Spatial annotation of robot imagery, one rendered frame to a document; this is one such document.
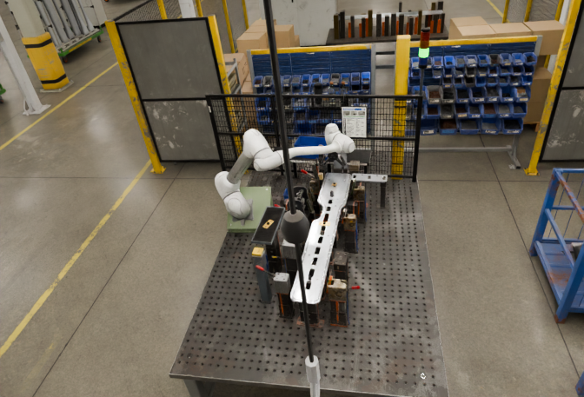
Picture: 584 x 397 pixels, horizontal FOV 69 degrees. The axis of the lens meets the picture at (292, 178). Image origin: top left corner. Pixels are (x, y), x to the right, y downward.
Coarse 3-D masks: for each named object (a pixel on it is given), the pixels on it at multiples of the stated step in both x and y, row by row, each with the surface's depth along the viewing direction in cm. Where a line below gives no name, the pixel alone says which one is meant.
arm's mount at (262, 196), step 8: (248, 192) 361; (256, 192) 360; (264, 192) 359; (256, 200) 358; (264, 200) 357; (256, 208) 356; (264, 208) 355; (232, 216) 358; (256, 216) 355; (232, 224) 356; (240, 224) 355; (248, 224) 354; (256, 224) 353; (232, 232) 358; (240, 232) 357; (248, 232) 356
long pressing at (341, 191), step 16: (336, 176) 358; (320, 192) 342; (336, 192) 340; (336, 208) 323; (336, 224) 309; (304, 256) 285; (320, 256) 284; (304, 272) 274; (320, 272) 272; (320, 288) 261
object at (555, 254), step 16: (560, 176) 338; (544, 208) 366; (560, 208) 365; (576, 208) 307; (544, 224) 374; (544, 240) 387; (560, 240) 334; (576, 240) 381; (544, 256) 369; (560, 256) 372; (576, 256) 356; (560, 272) 358; (576, 272) 305; (560, 288) 344; (576, 288) 313; (560, 304) 331; (576, 304) 331; (560, 320) 334
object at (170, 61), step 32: (128, 32) 479; (160, 32) 472; (192, 32) 466; (128, 64) 504; (160, 64) 494; (192, 64) 487; (224, 64) 483; (160, 96) 520; (192, 96) 513; (160, 128) 546; (192, 128) 538; (224, 128) 531; (160, 160) 575; (192, 160) 567; (224, 160) 559
